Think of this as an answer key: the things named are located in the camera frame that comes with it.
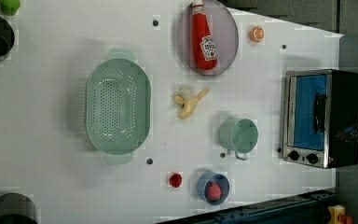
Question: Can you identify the black round container lower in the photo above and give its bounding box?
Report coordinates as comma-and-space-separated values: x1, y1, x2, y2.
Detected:
0, 193, 38, 224

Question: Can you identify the red ketchup bottle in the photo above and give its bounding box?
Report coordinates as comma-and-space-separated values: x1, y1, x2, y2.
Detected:
191, 0, 218, 70

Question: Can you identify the silver black toaster oven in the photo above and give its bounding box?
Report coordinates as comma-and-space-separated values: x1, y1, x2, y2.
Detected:
282, 69, 358, 169

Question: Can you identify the blue bowl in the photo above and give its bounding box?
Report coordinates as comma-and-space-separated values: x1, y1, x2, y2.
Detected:
197, 171, 230, 205

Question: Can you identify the green colander basket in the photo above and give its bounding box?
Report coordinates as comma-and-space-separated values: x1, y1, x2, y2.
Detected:
85, 49, 151, 165

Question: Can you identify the red strawberry toy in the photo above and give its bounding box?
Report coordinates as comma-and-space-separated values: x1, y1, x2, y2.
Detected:
169, 173, 183, 188

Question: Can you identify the pink toy fruit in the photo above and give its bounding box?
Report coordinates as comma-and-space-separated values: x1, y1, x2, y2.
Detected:
208, 183, 222, 201

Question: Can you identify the orange slice toy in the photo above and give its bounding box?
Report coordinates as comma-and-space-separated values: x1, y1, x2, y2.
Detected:
250, 26, 265, 43

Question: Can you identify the yellow red emergency button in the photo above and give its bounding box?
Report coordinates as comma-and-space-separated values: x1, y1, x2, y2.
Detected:
328, 204, 353, 224

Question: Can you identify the peeled toy banana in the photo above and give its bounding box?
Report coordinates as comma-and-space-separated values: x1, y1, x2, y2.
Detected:
172, 88, 210, 119

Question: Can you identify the blue metal frame rail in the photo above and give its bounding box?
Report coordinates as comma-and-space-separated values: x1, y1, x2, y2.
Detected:
159, 190, 337, 224

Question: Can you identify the grey round plate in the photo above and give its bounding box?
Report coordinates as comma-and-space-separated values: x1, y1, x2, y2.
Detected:
176, 0, 239, 77

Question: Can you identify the green toy pepper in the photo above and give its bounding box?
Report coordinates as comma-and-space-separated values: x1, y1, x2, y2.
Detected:
0, 0, 21, 16

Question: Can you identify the green mug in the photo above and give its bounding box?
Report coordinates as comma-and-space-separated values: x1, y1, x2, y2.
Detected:
219, 119, 258, 161

